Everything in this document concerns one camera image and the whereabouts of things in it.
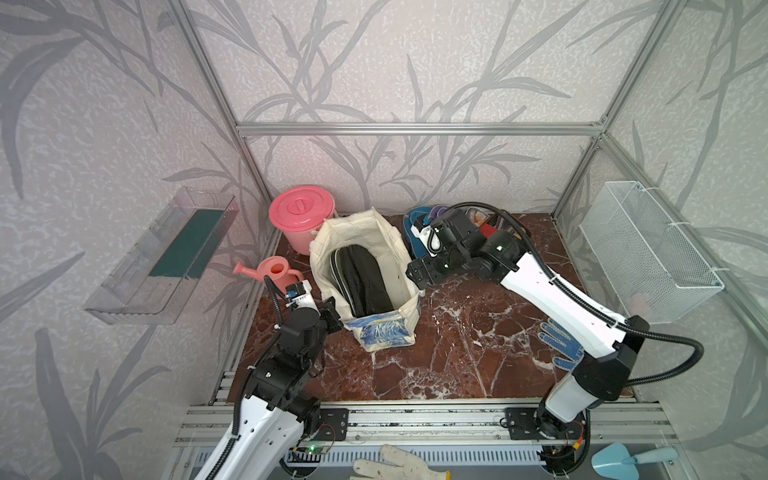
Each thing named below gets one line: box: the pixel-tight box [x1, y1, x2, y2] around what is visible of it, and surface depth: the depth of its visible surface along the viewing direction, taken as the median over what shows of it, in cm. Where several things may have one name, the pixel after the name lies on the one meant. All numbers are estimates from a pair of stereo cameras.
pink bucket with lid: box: [269, 186, 335, 256], surface depth 99 cm
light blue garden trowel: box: [591, 443, 680, 480], surface depth 70 cm
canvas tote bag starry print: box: [309, 208, 421, 352], surface depth 84 cm
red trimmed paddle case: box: [479, 210, 532, 240], surface depth 114 cm
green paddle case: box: [329, 244, 363, 318], surface depth 85 cm
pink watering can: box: [233, 256, 303, 293], surface depth 93 cm
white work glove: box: [349, 444, 451, 480], surface depth 69 cm
